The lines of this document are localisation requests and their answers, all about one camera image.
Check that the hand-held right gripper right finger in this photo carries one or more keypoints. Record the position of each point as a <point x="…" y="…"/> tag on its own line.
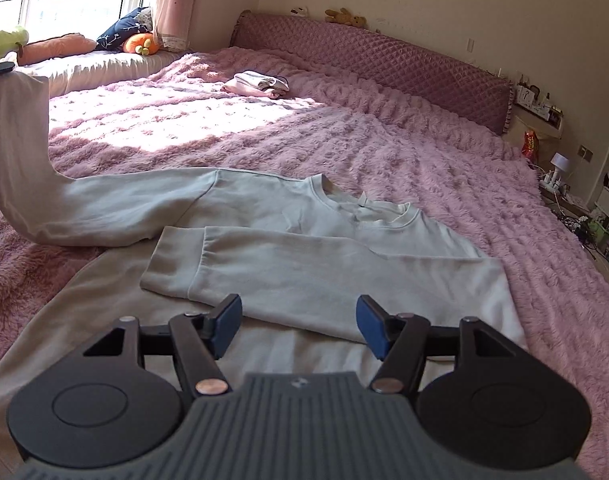
<point x="370" y="330"/>

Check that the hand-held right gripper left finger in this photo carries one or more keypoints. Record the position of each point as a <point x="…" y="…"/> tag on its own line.
<point x="228" y="327"/>

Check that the white printed sweatshirt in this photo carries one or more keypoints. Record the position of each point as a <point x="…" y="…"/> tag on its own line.
<point x="284" y="240"/>

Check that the folded pink and white clothes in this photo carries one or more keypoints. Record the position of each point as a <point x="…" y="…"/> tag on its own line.
<point x="257" y="85"/>

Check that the green plush toy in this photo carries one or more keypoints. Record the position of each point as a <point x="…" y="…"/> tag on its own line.
<point x="4" y="37"/>

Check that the salmon pink pillow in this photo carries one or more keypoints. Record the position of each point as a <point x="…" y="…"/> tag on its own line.
<point x="54" y="49"/>

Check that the white window seat cushion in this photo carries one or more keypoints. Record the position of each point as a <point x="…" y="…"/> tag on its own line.
<point x="99" y="70"/>

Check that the navy floral pillow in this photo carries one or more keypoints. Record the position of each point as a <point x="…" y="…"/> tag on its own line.
<point x="119" y="32"/>

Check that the orange plush toy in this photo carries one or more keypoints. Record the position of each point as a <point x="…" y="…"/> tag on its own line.
<point x="140" y="44"/>

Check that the pink fuzzy blanket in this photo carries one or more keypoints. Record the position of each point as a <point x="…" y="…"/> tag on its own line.
<point x="434" y="200"/>

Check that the pink curtain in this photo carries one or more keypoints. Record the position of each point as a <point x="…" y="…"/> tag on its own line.
<point x="172" y="0"/>

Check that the white power strip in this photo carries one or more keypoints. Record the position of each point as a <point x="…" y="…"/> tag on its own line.
<point x="554" y="182"/>

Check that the red snack bag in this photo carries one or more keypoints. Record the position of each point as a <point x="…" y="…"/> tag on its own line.
<point x="529" y="145"/>

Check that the green storage bin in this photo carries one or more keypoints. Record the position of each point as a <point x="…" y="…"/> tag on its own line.
<point x="602" y="232"/>

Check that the white table lamp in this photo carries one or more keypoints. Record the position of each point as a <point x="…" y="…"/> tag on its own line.
<point x="560" y="165"/>

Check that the purple quilted headboard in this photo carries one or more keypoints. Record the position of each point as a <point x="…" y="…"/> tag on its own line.
<point x="384" y="67"/>

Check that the brown teddy bear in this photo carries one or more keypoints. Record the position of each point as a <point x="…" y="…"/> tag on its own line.
<point x="345" y="17"/>

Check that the wall shelf with small items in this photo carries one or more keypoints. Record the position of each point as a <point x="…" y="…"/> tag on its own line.
<point x="537" y="100"/>

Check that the white wall outlet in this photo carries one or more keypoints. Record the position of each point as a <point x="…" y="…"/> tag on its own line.
<point x="469" y="45"/>

